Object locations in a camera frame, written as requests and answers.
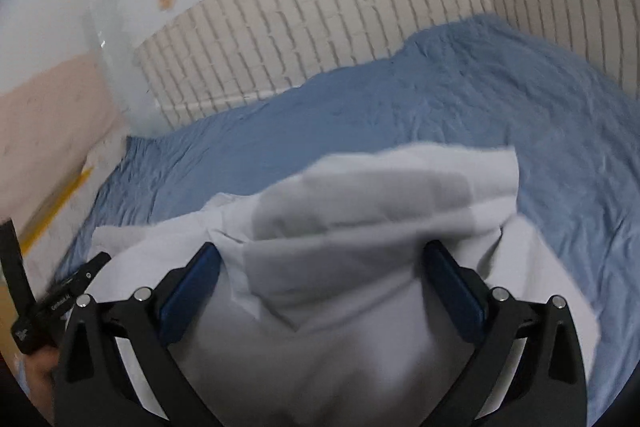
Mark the light grey puffer jacket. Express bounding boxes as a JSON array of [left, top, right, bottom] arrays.
[[89, 143, 600, 426]]

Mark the yellow tape strip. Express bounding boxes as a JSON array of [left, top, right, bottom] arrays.
[[20, 167, 93, 257]]

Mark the blue bed quilt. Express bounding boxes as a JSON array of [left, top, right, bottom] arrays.
[[56, 15, 639, 421]]

